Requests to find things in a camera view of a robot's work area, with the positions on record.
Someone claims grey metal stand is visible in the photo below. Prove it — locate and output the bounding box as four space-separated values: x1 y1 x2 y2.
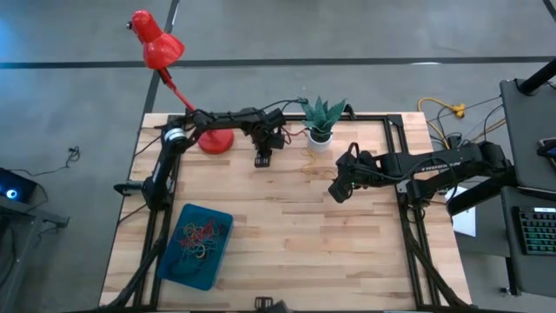
0 202 70 313

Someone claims black device with blue light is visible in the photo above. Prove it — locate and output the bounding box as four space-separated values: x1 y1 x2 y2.
0 167 39 203

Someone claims dark grey side table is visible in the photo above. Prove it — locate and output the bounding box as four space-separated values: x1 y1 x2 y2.
499 77 556 202

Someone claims black backlit keyboard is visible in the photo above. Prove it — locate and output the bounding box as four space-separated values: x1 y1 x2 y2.
516 206 556 257

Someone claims yellow cable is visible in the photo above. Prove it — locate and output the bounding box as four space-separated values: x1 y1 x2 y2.
417 97 508 151

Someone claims black diagonal bar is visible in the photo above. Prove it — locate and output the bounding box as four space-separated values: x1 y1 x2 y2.
447 171 520 217

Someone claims red desk lamp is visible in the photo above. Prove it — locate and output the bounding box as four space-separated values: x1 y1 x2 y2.
127 9 236 156

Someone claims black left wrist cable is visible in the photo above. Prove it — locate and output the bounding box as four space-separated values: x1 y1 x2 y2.
259 97 310 114

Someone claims small black camera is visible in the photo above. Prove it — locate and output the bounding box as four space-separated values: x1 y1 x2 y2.
254 296 291 313

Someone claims dark grey keyboard desk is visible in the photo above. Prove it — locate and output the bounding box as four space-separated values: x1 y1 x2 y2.
499 185 556 299

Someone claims long yellow rubber band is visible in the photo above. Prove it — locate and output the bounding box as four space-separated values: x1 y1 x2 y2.
302 166 338 181

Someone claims white paper sheet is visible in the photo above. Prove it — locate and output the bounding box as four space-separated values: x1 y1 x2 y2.
450 186 478 238

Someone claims teal plastic bin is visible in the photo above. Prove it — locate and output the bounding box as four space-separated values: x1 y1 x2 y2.
156 203 235 292

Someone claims green plant in white pot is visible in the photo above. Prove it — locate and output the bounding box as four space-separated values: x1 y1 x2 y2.
297 95 348 154

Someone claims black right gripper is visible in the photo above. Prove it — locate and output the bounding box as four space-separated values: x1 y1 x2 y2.
328 141 383 205

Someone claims thin red rubber band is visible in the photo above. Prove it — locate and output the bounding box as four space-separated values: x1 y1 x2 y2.
281 127 311 141

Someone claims black pole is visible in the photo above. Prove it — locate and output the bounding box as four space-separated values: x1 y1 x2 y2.
519 58 556 97

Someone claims large red rubber band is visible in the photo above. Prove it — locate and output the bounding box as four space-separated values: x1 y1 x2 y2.
185 220 218 247

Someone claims thin black floor cable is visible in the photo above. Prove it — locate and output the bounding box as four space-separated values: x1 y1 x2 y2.
9 145 82 177

